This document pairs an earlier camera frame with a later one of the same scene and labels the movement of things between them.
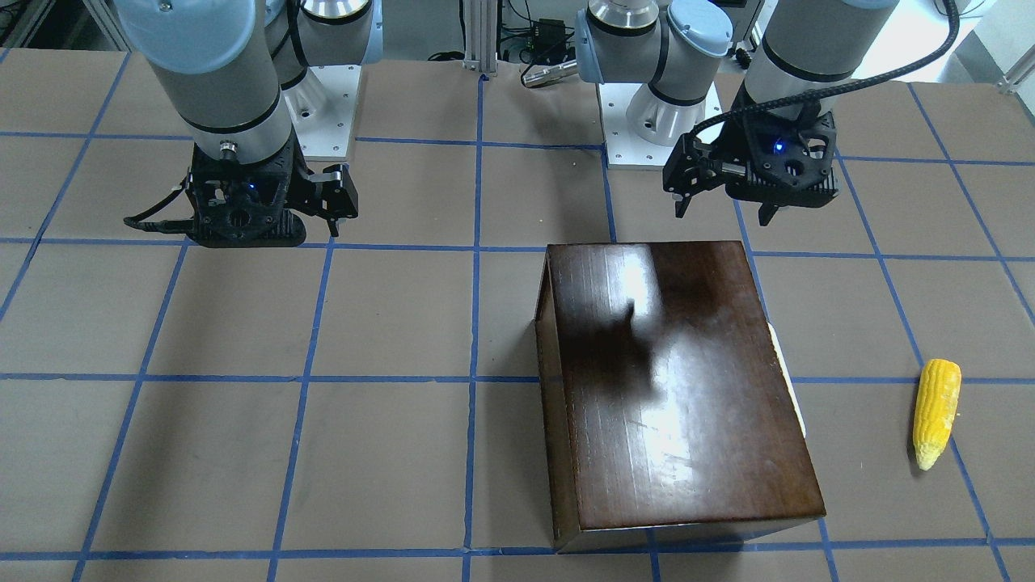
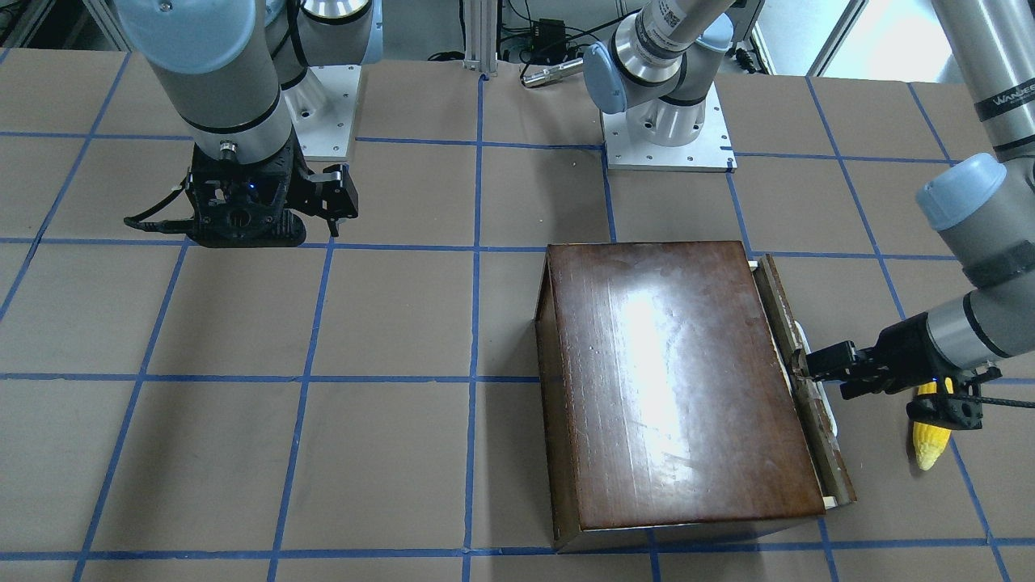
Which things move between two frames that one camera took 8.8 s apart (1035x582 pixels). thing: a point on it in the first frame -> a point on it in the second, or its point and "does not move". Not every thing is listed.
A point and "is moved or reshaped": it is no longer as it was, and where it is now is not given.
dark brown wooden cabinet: (669, 410) does not move
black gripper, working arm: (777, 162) -> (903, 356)
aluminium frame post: (480, 34) does not move
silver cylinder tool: (538, 74) does not move
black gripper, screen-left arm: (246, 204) does not move
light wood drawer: (787, 372) is moved or reshaped
